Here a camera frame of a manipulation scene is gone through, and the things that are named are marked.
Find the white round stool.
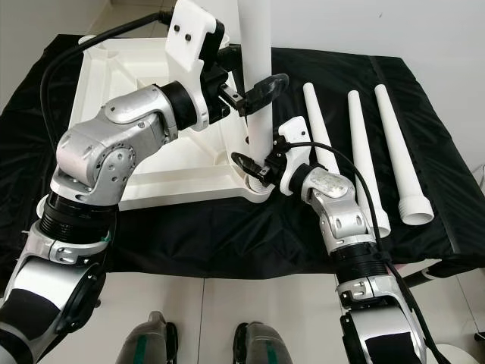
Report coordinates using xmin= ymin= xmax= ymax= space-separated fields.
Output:
xmin=428 ymin=341 xmax=485 ymax=364

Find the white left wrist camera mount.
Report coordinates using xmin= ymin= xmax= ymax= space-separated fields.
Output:
xmin=168 ymin=0 xmax=227 ymax=126

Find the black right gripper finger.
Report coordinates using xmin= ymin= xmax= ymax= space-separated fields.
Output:
xmin=231 ymin=152 xmax=266 ymax=183

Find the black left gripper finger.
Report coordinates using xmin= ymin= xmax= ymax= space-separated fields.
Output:
xmin=246 ymin=74 xmax=289 ymax=116

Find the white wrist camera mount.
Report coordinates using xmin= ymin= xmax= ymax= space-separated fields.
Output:
xmin=168 ymin=0 xmax=227 ymax=126
xmin=275 ymin=118 xmax=313 ymax=196

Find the black table cloth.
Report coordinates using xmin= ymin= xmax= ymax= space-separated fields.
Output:
xmin=0 ymin=34 xmax=485 ymax=278

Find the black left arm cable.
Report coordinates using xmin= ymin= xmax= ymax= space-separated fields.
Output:
xmin=39 ymin=8 xmax=177 ymax=171

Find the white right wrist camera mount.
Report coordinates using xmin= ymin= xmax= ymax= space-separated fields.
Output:
xmin=275 ymin=118 xmax=313 ymax=196

